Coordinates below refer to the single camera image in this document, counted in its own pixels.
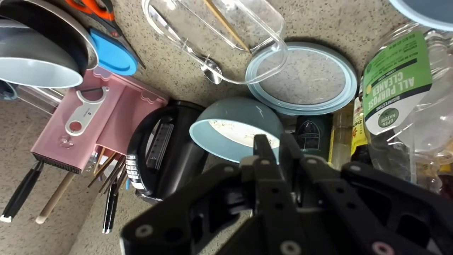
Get light handled knife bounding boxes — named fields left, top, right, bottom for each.
left=34, top=169, right=77, bottom=226

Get black handled knife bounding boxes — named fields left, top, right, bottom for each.
left=101, top=181, right=122, bottom=235
left=0, top=159, right=47, bottom=225

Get black bowl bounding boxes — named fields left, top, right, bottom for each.
left=0, top=0, right=101, bottom=76

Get black steel electric kettle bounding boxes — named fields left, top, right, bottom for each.
left=125, top=97, right=210, bottom=203

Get large light blue bowl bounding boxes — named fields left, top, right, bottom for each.
left=388, top=0, right=453, bottom=32
left=189, top=96, right=286, bottom=165

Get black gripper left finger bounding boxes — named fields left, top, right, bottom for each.
left=119, top=133, right=309, bottom=255

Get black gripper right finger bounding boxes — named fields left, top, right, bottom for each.
left=281, top=133, right=453, bottom=255

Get green label cleaner spray bottle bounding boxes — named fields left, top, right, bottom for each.
left=359, top=19, right=453, bottom=158

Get orange handled scissors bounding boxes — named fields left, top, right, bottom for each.
left=63, top=0, right=148, bottom=70

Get clear glass rectangular dish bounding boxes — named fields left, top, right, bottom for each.
left=141, top=0, right=291, bottom=87

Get bright blue silicone lid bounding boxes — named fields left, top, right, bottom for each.
left=88, top=26, right=142, bottom=77

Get small light blue bowl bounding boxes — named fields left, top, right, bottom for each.
left=0, top=18, right=88, bottom=90

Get wooden chopstick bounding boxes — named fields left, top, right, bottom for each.
left=203, top=0, right=252, bottom=53

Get dark jar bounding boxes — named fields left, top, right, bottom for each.
left=282, top=111, right=335, bottom=164

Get light blue round plate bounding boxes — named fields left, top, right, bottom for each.
left=245, top=40, right=360, bottom=117

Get white plastic kitchen tool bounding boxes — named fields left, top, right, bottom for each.
left=64, top=86, right=111, bottom=138

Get pink knife block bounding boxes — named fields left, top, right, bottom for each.
left=30, top=65, right=170, bottom=175

